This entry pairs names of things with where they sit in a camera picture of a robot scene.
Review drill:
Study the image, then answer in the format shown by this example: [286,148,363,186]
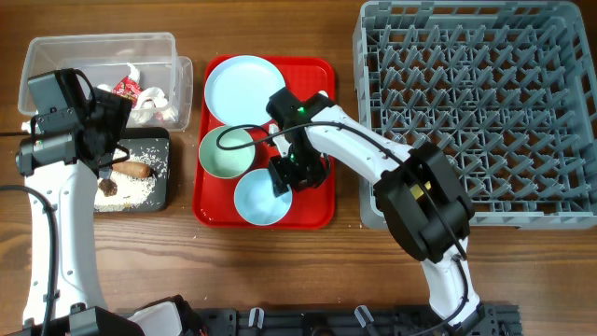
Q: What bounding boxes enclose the red snack wrapper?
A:
[112,77,143,105]

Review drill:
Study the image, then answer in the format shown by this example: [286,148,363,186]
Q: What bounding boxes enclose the white tissue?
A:
[129,87,179,125]

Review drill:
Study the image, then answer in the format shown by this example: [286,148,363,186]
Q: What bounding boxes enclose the light blue bowl with crumbs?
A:
[233,168,293,226]

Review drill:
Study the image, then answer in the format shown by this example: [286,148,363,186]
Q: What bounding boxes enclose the brown food scrap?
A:
[98,179,118,197]

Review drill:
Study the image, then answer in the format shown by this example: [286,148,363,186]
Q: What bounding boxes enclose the light green bowl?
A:
[199,126,256,179]

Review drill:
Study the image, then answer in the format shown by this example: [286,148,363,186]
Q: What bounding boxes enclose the red plastic tray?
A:
[192,56,336,230]

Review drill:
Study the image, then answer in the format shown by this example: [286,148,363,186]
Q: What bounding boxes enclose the large light blue plate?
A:
[203,55,285,126]

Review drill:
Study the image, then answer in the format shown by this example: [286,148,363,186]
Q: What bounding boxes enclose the yellow plastic cup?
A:
[410,182,431,199]

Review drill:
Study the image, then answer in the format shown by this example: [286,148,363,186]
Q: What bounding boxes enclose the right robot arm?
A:
[266,88,481,335]

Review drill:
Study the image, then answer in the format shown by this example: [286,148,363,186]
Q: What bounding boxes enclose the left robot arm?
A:
[16,68,205,335]

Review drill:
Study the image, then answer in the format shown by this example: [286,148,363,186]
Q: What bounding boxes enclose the grey dishwasher rack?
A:
[353,1,596,230]

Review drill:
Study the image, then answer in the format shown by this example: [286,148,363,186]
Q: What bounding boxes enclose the crumpled white paper scrap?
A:
[98,63,141,91]

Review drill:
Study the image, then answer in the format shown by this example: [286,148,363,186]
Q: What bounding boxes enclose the clear plastic bin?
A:
[18,32,193,132]

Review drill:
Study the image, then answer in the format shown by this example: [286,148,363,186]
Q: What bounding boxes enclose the black plastic tray bin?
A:
[94,127,171,213]

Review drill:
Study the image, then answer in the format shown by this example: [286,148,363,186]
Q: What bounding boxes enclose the pile of white rice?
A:
[94,146,169,213]

